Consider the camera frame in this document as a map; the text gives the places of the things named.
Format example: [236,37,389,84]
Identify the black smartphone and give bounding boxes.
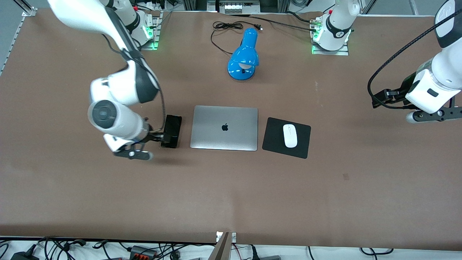
[161,115,182,149]

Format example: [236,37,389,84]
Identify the white computer mouse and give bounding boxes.
[283,124,298,148]

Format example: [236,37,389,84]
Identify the black mouse pad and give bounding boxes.
[262,117,311,159]

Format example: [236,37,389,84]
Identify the silver laptop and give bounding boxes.
[190,105,258,151]

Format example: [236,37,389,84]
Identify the blue desk lamp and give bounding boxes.
[227,28,260,81]

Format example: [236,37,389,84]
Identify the grey box orange connectors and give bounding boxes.
[129,245,158,259]

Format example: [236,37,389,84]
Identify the black power adapter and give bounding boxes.
[10,250,41,260]

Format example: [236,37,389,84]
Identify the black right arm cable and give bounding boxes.
[101,33,167,135]

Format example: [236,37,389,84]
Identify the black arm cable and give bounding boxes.
[101,33,167,135]
[367,10,462,109]

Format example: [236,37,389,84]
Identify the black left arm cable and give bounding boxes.
[367,10,462,109]

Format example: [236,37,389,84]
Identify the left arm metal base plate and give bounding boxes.
[311,16,350,56]

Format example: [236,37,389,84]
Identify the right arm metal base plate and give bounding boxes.
[139,11,162,51]

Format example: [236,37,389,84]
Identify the black lamp power cord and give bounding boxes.
[210,21,263,55]

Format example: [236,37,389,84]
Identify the white metal bracket plate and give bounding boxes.
[216,231,237,243]

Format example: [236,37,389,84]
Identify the brown wooden bracket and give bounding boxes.
[212,232,231,260]

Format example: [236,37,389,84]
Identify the thick black base cable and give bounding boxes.
[231,12,320,32]

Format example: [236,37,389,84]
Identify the black cable tangle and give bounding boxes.
[35,237,109,260]

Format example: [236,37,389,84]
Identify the black looped cable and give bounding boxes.
[360,247,395,256]

